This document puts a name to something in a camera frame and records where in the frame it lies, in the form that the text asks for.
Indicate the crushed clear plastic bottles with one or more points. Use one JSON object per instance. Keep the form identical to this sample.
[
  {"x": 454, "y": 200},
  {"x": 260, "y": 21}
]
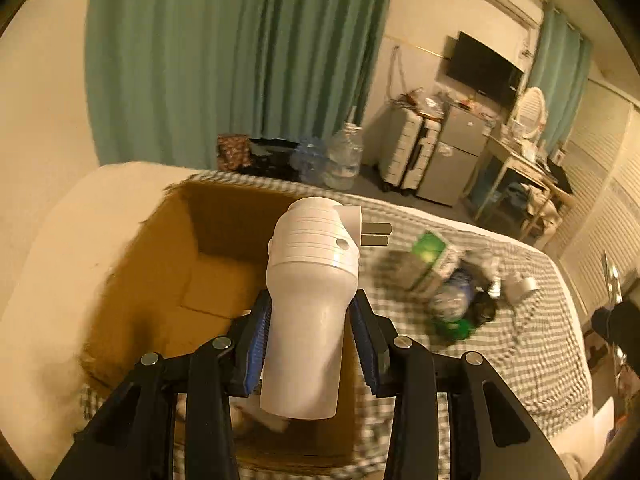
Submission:
[{"x": 310, "y": 160}]

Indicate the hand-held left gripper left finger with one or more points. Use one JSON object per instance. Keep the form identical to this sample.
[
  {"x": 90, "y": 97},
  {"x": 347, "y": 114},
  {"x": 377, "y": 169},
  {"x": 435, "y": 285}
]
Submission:
[{"x": 255, "y": 340}]

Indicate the oval white-framed mirror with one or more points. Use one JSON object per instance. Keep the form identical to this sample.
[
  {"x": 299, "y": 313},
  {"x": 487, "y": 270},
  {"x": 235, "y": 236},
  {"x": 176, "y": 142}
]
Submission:
[{"x": 529, "y": 112}]

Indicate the checkered blanket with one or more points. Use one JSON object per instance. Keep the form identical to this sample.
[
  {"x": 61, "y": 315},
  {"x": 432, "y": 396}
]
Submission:
[{"x": 500, "y": 360}]

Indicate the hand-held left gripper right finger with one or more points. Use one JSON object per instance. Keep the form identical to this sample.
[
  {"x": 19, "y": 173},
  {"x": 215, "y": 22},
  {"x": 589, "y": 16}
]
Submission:
[{"x": 367, "y": 355}]

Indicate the green packet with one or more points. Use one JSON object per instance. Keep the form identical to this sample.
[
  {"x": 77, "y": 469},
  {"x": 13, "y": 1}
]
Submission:
[{"x": 457, "y": 330}]

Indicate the white cloth on chair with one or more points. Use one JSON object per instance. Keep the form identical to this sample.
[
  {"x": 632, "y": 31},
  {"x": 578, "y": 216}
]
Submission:
[{"x": 544, "y": 210}]

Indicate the clear plastic bag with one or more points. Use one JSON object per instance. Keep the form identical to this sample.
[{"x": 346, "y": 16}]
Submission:
[{"x": 425, "y": 102}]

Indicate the white louvered wardrobe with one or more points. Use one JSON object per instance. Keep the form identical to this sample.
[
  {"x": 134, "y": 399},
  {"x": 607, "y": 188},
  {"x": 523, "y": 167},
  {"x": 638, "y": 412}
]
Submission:
[{"x": 600, "y": 185}]

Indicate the black bag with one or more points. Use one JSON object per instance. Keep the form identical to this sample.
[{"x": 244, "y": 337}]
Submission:
[{"x": 272, "y": 160}]

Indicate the large clear water bottle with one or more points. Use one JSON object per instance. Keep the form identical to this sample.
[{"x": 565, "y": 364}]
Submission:
[{"x": 345, "y": 155}]

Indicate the white vanity desk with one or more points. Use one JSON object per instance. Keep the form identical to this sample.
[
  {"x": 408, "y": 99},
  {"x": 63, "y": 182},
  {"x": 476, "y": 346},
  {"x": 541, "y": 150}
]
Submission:
[{"x": 510, "y": 162}]

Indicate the cardboard box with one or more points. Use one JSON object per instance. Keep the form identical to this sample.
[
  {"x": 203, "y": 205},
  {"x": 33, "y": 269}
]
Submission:
[{"x": 150, "y": 280}]

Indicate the white suitcase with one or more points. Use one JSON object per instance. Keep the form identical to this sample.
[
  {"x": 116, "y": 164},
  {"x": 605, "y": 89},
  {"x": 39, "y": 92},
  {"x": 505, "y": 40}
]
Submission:
[{"x": 407, "y": 152}]

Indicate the black wall television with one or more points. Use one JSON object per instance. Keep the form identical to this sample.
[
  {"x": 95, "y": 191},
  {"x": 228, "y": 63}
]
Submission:
[{"x": 482, "y": 67}]

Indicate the white tape roll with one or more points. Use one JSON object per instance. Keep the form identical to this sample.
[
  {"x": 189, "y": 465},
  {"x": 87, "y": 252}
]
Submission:
[{"x": 521, "y": 289}]

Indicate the wide green curtain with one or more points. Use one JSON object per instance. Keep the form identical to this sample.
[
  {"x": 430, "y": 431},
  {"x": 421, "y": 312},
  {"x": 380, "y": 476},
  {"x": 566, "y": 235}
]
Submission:
[{"x": 200, "y": 60}]

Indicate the silver mini fridge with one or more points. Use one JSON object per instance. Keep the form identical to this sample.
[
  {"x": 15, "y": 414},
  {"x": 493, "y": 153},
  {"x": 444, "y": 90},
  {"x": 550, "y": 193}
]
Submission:
[{"x": 455, "y": 160}]

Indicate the clear plastic wrapper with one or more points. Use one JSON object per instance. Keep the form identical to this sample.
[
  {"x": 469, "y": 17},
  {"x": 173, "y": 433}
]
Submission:
[{"x": 482, "y": 262}]

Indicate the patterned brown bag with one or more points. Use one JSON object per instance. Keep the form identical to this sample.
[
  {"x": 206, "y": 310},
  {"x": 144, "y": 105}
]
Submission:
[{"x": 232, "y": 152}]

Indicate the white hair dryer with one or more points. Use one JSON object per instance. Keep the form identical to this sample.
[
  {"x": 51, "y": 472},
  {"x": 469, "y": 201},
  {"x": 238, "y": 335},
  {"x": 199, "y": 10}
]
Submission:
[{"x": 305, "y": 320}]

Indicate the small black object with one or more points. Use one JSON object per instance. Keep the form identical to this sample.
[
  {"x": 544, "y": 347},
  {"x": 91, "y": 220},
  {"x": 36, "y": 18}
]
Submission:
[{"x": 484, "y": 307}]

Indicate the narrow green curtain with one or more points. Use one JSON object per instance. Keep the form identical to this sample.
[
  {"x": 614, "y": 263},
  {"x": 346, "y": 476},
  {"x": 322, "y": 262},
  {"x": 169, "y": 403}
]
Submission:
[{"x": 560, "y": 60}]

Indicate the green and white box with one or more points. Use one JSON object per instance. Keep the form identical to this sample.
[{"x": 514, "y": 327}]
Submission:
[{"x": 432, "y": 257}]

